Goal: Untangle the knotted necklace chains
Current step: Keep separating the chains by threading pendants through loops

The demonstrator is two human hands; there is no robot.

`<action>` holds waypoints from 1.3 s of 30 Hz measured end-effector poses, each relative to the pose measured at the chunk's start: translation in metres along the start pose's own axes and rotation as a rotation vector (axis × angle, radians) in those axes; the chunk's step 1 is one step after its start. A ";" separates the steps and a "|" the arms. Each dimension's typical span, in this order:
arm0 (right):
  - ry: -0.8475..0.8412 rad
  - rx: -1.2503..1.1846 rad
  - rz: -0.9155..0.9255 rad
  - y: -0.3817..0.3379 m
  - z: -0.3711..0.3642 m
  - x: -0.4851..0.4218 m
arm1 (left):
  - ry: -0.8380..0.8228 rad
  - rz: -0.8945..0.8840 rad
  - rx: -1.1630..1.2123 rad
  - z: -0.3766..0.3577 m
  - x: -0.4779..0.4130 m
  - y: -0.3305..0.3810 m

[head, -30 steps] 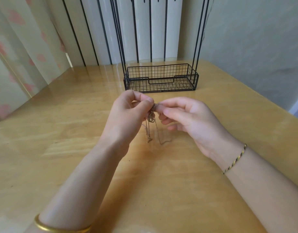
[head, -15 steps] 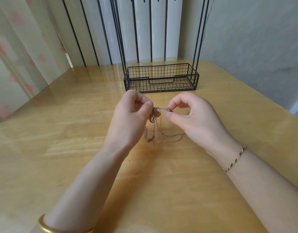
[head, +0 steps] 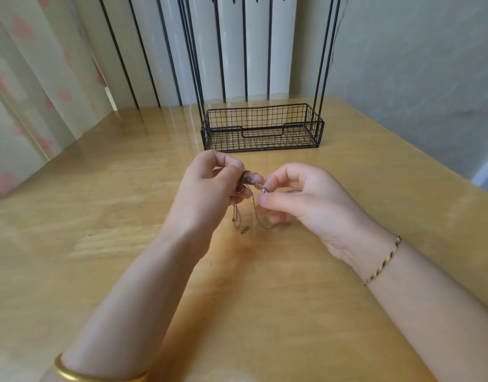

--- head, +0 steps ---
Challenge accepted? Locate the person's left hand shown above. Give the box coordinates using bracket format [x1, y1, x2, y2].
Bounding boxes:
[158, 149, 255, 261]

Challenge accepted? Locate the person's right hand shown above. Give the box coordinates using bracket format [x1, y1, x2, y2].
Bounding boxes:
[255, 161, 398, 277]

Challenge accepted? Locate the chain necklace with pendant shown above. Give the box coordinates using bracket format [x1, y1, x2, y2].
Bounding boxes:
[230, 168, 277, 236]

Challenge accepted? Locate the black wire jewelry rack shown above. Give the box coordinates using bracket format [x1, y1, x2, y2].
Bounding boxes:
[175, 0, 352, 153]

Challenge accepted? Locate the person's left forearm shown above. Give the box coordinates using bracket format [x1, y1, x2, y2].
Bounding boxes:
[39, 233, 204, 382]

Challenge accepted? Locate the person's right forearm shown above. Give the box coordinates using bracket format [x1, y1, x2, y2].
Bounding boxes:
[363, 241, 488, 382]

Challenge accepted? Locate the white black-striped curtain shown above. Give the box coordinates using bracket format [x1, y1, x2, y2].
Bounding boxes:
[72, 0, 301, 110]

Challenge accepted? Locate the pink floral curtain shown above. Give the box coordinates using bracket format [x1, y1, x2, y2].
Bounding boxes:
[0, 0, 115, 198]

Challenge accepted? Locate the gold bangle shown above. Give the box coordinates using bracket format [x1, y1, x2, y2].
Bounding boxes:
[52, 352, 150, 382]

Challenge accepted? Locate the braided cord bracelet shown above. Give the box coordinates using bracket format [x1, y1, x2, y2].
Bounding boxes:
[362, 235, 403, 287]

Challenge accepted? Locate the white door frame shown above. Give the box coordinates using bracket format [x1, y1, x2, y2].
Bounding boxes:
[470, 145, 488, 197]

